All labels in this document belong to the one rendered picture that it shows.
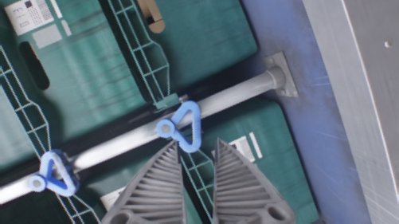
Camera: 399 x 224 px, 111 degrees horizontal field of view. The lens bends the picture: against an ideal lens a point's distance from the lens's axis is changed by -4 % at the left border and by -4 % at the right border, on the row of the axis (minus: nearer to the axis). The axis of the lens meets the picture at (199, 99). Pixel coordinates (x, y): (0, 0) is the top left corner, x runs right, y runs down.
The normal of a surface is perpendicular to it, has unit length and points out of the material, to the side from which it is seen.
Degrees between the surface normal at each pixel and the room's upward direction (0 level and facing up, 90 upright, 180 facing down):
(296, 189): 92
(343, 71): 0
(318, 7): 0
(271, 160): 91
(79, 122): 94
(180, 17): 94
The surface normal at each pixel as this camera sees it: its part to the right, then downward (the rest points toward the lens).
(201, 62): 0.10, 0.06
